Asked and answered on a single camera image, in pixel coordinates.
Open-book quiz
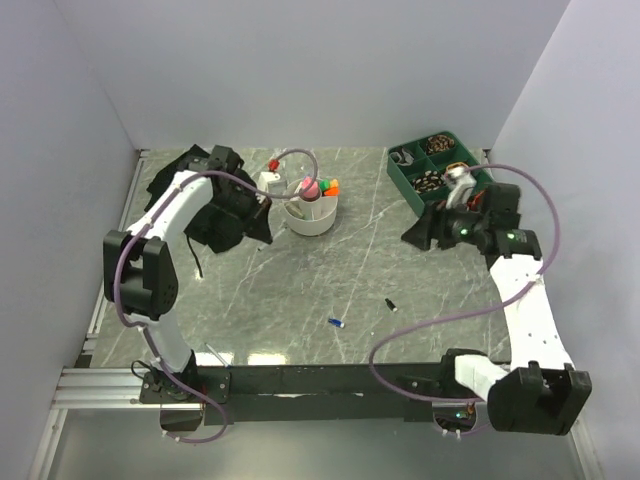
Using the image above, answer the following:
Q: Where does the black cloth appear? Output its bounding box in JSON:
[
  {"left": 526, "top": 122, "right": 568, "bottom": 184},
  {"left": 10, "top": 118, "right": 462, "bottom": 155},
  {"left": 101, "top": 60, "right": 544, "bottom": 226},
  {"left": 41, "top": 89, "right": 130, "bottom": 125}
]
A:
[{"left": 144, "top": 145, "right": 243, "bottom": 253}]

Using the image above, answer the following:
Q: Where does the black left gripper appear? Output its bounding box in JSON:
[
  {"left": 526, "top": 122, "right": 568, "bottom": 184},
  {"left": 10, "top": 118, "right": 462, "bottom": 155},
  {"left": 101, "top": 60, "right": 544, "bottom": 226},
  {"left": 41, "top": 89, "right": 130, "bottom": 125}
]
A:
[{"left": 211, "top": 186, "right": 274, "bottom": 244}]

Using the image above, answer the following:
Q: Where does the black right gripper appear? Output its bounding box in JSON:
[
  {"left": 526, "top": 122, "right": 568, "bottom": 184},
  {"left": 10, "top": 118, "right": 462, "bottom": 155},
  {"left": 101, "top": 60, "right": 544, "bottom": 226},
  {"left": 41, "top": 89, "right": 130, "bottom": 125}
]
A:
[{"left": 400, "top": 196, "right": 489, "bottom": 252}]

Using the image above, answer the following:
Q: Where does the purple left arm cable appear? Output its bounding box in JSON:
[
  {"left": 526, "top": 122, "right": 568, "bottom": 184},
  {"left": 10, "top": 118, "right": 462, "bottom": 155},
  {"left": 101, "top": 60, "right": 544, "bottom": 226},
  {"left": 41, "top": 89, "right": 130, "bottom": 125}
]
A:
[{"left": 113, "top": 148, "right": 320, "bottom": 445}]

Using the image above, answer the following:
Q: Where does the small blue eraser cap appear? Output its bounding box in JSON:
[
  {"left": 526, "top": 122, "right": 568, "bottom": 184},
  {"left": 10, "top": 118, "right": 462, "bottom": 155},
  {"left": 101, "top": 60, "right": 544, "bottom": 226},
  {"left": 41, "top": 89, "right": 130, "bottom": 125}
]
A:
[{"left": 328, "top": 318, "right": 345, "bottom": 328}]

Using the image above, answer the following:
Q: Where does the mint green correction tape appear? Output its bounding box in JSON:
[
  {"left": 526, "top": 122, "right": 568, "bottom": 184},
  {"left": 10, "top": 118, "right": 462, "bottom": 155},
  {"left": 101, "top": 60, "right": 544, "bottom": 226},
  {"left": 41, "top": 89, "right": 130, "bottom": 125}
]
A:
[{"left": 285, "top": 202, "right": 305, "bottom": 220}]

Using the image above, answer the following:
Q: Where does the blue cap white marker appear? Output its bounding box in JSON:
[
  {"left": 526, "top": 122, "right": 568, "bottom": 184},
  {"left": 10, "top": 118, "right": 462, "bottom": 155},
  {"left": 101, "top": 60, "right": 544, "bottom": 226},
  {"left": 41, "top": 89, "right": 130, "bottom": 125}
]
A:
[{"left": 299, "top": 177, "right": 312, "bottom": 192}]

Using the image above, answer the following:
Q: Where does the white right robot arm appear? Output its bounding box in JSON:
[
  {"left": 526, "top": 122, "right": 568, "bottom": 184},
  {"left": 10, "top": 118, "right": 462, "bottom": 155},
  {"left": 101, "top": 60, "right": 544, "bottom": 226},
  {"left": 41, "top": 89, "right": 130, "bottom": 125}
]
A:
[{"left": 402, "top": 183, "right": 592, "bottom": 435}]

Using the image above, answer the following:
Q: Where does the black white rolled tie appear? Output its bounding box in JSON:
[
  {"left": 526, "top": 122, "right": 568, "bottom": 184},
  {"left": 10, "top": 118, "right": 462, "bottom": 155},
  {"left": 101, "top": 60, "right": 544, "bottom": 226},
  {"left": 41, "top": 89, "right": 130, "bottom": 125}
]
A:
[{"left": 412, "top": 170, "right": 445, "bottom": 194}]

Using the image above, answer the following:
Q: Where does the brown patterned rolled tie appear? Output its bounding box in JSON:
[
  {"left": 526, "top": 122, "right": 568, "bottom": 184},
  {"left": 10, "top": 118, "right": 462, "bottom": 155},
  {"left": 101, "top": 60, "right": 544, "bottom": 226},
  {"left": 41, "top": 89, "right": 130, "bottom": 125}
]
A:
[{"left": 425, "top": 134, "right": 456, "bottom": 155}]

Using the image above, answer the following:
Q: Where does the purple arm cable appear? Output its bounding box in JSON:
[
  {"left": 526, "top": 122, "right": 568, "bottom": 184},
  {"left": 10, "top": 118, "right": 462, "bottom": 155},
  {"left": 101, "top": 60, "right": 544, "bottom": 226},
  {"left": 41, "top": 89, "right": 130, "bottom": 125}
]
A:
[
  {"left": 369, "top": 163, "right": 559, "bottom": 437},
  {"left": 113, "top": 148, "right": 320, "bottom": 445}
]

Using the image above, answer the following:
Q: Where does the white blue tip pen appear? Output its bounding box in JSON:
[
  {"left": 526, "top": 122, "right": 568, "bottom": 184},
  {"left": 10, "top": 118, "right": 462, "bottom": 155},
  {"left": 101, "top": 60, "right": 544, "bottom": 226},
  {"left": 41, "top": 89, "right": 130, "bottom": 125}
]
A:
[{"left": 205, "top": 342, "right": 230, "bottom": 369}]

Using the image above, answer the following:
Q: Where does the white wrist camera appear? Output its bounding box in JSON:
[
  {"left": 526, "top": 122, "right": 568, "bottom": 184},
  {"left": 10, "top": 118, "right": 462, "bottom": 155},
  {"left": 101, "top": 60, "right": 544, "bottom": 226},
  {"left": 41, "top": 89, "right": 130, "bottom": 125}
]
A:
[
  {"left": 257, "top": 159, "right": 287, "bottom": 194},
  {"left": 444, "top": 166, "right": 476, "bottom": 209}
]

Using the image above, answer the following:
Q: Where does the aluminium frame rail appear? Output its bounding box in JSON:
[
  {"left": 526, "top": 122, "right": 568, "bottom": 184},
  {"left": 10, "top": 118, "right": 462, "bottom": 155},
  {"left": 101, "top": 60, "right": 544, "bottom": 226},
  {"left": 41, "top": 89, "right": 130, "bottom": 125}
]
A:
[{"left": 53, "top": 148, "right": 581, "bottom": 410}]

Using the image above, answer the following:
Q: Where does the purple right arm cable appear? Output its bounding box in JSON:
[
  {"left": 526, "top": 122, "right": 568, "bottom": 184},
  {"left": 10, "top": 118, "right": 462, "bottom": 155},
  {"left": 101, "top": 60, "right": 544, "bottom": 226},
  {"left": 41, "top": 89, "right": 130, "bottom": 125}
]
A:
[{"left": 369, "top": 163, "right": 559, "bottom": 437}]

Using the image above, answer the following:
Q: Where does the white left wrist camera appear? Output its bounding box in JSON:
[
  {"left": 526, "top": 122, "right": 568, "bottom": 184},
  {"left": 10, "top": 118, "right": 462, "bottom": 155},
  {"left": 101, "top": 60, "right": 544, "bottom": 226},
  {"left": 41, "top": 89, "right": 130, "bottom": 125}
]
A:
[{"left": 257, "top": 159, "right": 287, "bottom": 194}]

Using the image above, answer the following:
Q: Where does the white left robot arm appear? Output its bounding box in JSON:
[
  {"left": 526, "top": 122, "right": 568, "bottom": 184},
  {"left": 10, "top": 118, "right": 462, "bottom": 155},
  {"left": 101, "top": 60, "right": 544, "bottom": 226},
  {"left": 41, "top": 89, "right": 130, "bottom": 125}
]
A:
[{"left": 103, "top": 145, "right": 273, "bottom": 402}]

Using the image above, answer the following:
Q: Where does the small black cap piece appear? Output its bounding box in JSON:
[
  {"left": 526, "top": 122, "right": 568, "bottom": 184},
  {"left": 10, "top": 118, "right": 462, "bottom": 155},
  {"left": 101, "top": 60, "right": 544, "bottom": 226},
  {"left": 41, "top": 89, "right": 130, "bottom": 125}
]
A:
[{"left": 385, "top": 298, "right": 398, "bottom": 312}]

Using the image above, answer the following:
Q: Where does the black base bar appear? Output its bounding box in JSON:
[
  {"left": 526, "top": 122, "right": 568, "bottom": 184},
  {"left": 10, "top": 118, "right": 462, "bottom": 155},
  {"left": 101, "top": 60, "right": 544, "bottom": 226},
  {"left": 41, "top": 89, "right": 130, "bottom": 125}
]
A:
[{"left": 139, "top": 363, "right": 498, "bottom": 426}]

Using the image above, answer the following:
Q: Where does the white round desk organizer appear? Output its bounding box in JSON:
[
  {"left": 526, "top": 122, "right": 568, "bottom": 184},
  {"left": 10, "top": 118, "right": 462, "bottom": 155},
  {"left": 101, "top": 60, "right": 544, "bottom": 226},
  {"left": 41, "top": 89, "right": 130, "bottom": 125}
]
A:
[{"left": 284, "top": 178, "right": 338, "bottom": 237}]

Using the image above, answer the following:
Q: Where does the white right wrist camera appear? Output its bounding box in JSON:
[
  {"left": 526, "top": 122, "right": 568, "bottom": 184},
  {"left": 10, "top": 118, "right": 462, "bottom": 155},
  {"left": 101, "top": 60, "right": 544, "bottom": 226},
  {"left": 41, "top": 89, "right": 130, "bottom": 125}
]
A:
[{"left": 444, "top": 166, "right": 476, "bottom": 209}]

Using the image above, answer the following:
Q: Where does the green compartment tray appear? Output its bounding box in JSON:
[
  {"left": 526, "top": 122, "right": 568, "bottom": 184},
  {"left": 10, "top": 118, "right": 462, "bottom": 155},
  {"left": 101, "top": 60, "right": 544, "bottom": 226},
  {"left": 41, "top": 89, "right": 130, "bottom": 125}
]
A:
[{"left": 386, "top": 131, "right": 480, "bottom": 217}]

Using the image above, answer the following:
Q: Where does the orange navy rolled tie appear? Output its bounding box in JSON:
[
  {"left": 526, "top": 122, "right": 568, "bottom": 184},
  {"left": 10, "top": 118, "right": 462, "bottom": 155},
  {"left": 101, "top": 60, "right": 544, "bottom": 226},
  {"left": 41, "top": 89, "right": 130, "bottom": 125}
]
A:
[{"left": 468, "top": 190, "right": 485, "bottom": 210}]

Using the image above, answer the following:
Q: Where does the yellow rolled tie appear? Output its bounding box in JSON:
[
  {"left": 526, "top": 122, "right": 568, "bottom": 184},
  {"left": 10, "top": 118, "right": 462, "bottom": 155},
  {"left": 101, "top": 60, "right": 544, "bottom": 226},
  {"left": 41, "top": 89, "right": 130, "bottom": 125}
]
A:
[{"left": 445, "top": 162, "right": 469, "bottom": 171}]

